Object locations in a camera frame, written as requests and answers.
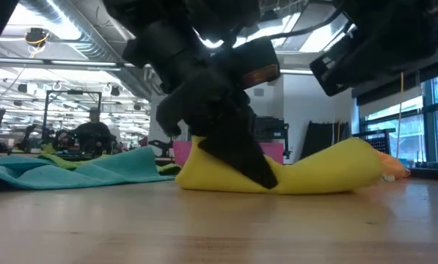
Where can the black perforated rack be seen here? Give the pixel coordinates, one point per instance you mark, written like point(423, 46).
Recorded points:
point(378, 144)

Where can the black background rig frame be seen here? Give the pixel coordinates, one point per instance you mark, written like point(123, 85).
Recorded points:
point(46, 110)

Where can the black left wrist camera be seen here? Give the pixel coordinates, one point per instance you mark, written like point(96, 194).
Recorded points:
point(259, 66)

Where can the red plastic basket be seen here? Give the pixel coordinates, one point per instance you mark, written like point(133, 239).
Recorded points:
point(182, 152)

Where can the green microfiber towel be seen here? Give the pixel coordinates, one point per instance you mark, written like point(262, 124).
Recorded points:
point(169, 169)

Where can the person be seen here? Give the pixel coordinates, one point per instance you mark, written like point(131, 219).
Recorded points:
point(94, 135)

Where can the orange microfiber towel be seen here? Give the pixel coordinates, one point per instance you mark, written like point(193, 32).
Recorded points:
point(393, 166)

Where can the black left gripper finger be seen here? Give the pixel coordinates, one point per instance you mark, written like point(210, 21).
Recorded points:
point(237, 154)

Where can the yellow microfiber towel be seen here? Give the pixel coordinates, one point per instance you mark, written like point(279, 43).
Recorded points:
point(314, 172)

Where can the black equipment cart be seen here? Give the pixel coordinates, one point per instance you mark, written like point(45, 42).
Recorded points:
point(273, 128)

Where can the blue microfiber towel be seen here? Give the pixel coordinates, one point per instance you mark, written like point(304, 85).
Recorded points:
point(75, 172)

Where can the dark folded panels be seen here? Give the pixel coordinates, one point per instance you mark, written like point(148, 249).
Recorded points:
point(321, 139)

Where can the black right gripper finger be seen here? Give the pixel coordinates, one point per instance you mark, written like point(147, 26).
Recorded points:
point(332, 77)

